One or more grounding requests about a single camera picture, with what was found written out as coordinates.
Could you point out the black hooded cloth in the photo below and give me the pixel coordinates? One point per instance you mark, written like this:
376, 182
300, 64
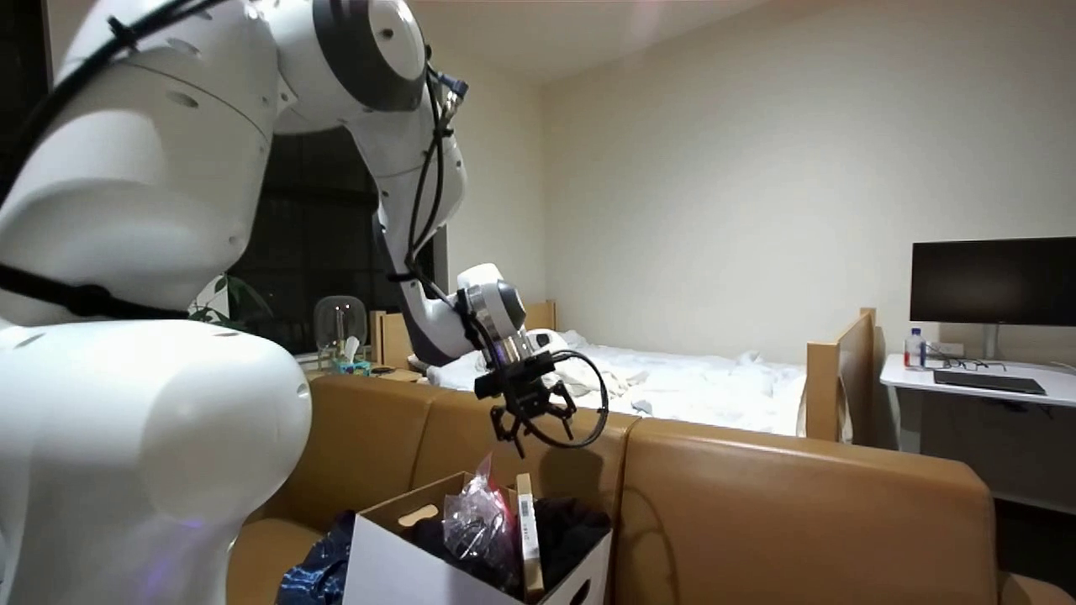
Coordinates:
574, 533

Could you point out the wooden bed frame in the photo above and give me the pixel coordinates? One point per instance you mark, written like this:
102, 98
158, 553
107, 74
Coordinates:
835, 374

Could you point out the black keyboard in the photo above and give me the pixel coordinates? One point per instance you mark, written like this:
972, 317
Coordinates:
985, 381

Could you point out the glass dome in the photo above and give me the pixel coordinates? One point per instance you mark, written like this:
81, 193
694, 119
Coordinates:
342, 330

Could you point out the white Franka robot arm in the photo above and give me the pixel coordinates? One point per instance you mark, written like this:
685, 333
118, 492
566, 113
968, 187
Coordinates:
135, 337

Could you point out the clear water bottle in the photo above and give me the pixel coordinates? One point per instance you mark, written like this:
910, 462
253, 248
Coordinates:
917, 351

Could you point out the clear plastic bag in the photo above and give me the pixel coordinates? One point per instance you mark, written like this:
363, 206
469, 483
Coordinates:
475, 521

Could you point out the small white tan box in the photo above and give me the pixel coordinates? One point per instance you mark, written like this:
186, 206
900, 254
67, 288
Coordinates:
530, 540

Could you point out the green plant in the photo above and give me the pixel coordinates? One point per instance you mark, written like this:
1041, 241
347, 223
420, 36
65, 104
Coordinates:
239, 304

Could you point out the dark window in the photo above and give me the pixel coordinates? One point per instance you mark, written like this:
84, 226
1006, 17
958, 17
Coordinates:
324, 237

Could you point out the tan leather sofa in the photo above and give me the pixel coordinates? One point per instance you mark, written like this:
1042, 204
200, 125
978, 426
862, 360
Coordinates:
783, 517

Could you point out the black computer monitor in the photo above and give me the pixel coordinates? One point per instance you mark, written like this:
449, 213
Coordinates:
994, 280

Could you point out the dark blue patterned cloth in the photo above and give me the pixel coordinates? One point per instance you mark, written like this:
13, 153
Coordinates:
319, 566

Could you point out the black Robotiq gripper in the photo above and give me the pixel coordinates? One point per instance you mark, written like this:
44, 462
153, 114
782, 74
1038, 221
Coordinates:
532, 404

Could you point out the white cardboard box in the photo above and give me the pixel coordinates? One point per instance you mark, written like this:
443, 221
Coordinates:
391, 574

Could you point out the white desk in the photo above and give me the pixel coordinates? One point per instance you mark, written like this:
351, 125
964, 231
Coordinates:
985, 437

